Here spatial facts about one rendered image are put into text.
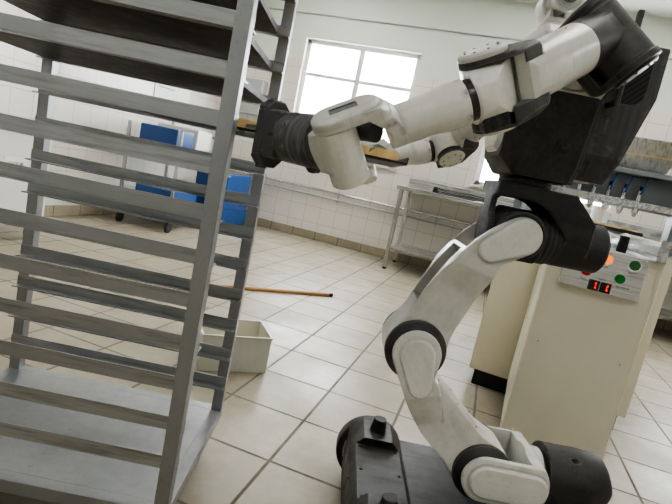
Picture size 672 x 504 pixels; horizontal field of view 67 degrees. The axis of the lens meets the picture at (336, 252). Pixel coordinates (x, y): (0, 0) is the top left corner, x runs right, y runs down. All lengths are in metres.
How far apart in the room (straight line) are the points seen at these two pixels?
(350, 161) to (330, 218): 5.37
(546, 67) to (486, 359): 1.97
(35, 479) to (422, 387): 0.85
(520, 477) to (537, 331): 0.69
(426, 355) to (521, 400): 0.86
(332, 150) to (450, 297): 0.54
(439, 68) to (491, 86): 5.25
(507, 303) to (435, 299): 1.43
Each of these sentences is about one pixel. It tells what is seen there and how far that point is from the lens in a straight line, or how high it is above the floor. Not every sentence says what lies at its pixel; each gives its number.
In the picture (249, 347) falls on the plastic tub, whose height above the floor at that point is 0.11.
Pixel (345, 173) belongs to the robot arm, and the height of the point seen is 0.91.
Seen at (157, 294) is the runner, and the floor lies 0.60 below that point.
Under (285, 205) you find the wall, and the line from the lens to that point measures 6.36.
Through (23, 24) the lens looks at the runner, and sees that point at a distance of 1.17.
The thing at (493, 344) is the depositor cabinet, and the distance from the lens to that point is 2.64.
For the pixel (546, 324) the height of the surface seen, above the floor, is 0.54.
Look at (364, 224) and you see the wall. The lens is 6.04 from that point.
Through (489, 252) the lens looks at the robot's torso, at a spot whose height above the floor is 0.81.
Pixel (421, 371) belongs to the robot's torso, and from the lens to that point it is 1.18.
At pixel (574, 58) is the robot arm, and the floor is 1.16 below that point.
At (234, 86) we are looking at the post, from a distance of 0.97.
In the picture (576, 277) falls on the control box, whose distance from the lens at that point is 1.85.
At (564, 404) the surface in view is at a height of 0.29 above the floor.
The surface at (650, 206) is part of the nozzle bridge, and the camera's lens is 2.63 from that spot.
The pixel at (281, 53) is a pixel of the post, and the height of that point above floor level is 1.18.
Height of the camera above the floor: 0.92
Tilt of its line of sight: 9 degrees down
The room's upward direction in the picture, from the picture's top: 12 degrees clockwise
